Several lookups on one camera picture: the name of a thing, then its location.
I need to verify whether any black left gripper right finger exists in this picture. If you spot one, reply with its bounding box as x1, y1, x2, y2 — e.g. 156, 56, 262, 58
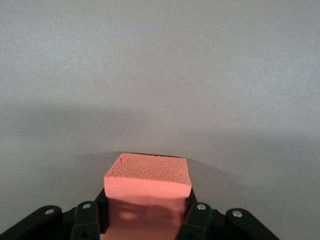
174, 187, 281, 240

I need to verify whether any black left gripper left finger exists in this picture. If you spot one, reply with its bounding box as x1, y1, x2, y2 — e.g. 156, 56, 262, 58
0, 187, 109, 240

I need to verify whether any orange foam cube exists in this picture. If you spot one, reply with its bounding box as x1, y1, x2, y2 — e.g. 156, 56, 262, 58
103, 152, 193, 240

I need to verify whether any brown paper table cover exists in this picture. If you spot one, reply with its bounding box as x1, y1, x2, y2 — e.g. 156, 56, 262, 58
0, 0, 320, 240

